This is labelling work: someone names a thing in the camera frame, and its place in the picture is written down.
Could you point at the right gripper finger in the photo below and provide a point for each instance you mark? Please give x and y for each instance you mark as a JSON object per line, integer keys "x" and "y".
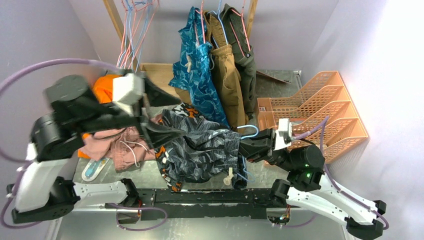
{"x": 255, "y": 157}
{"x": 264, "y": 141}

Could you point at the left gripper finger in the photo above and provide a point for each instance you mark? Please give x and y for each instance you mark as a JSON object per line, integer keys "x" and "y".
{"x": 157, "y": 135}
{"x": 154, "y": 96}

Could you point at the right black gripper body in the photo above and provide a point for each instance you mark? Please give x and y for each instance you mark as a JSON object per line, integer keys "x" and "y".
{"x": 282, "y": 158}

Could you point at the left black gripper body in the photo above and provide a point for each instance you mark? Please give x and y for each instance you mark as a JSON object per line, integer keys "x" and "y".
{"x": 141, "y": 112}

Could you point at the light blue wire hanger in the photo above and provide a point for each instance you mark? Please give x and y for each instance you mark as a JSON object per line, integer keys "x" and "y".
{"x": 249, "y": 177}

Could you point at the dark leaf print shorts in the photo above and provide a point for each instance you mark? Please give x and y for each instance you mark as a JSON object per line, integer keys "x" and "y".
{"x": 215, "y": 150}

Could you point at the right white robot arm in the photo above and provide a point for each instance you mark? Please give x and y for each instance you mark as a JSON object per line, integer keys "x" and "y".
{"x": 308, "y": 185}

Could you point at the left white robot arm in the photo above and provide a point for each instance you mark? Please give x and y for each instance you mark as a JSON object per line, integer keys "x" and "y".
{"x": 40, "y": 193}

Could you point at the orange camouflage shorts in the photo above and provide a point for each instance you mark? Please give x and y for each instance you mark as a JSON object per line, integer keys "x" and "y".
{"x": 173, "y": 159}

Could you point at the blue leaf print shorts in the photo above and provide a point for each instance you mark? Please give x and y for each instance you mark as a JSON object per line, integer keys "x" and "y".
{"x": 192, "y": 72}

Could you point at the brown hanging shorts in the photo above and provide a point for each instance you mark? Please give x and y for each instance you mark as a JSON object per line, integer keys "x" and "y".
{"x": 225, "y": 76}

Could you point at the dark green hanging shorts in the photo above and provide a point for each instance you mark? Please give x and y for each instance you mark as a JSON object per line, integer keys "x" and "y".
{"x": 243, "y": 55}

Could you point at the orange garment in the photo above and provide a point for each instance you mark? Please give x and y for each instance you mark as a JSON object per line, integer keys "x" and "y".
{"x": 102, "y": 89}

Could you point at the peach plastic file organizer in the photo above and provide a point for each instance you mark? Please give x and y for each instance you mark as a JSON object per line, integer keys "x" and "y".
{"x": 325, "y": 95}

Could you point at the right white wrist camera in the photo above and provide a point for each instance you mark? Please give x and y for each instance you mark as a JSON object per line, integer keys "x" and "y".
{"x": 283, "y": 134}

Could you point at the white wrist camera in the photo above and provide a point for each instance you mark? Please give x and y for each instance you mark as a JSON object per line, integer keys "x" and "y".
{"x": 127, "y": 90}
{"x": 283, "y": 134}

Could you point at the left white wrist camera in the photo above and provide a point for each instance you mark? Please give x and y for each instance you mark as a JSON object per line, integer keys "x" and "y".
{"x": 127, "y": 90}

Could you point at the pink drawstring shorts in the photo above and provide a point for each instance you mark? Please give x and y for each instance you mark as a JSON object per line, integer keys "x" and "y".
{"x": 124, "y": 146}

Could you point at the empty wire hangers bunch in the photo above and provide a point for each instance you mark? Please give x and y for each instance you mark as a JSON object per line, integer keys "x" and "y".
{"x": 138, "y": 17}

